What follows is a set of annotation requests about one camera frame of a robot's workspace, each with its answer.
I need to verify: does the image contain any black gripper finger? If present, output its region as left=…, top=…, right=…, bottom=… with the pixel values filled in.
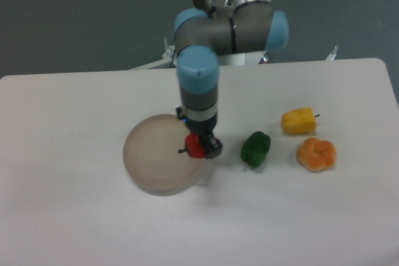
left=199, top=134, right=223, bottom=159

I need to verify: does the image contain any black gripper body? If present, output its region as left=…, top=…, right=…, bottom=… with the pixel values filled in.
left=176, top=106, right=218, bottom=136

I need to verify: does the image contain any red bell pepper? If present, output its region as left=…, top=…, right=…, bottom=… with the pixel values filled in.
left=178, top=133, right=206, bottom=159

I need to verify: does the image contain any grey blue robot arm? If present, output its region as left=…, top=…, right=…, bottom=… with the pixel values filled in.
left=172, top=0, right=289, bottom=159

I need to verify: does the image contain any green bell pepper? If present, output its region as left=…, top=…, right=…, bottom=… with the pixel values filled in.
left=240, top=131, right=271, bottom=169

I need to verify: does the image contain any beige round plate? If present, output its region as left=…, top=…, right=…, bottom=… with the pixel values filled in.
left=123, top=114, right=206, bottom=196

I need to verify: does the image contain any yellow bell pepper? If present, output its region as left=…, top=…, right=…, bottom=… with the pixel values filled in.
left=281, top=107, right=320, bottom=135

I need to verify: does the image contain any orange knotted bread roll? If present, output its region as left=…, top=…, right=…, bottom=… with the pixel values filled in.
left=296, top=137, right=337, bottom=173

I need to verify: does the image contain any white metal base frame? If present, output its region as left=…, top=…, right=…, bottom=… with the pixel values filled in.
left=127, top=37, right=339, bottom=71

